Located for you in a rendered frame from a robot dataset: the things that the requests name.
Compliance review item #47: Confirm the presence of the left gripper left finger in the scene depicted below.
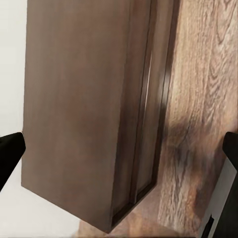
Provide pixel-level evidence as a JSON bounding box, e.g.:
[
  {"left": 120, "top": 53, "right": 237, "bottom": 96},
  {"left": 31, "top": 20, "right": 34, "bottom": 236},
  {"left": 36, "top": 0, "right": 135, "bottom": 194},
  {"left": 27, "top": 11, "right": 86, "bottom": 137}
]
[{"left": 0, "top": 132, "right": 26, "bottom": 191}]

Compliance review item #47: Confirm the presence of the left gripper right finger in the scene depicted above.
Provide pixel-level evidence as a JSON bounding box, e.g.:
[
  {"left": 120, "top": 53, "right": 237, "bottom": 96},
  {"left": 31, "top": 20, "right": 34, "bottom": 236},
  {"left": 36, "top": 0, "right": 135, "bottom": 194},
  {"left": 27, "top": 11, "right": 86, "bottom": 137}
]
[{"left": 222, "top": 132, "right": 238, "bottom": 172}]

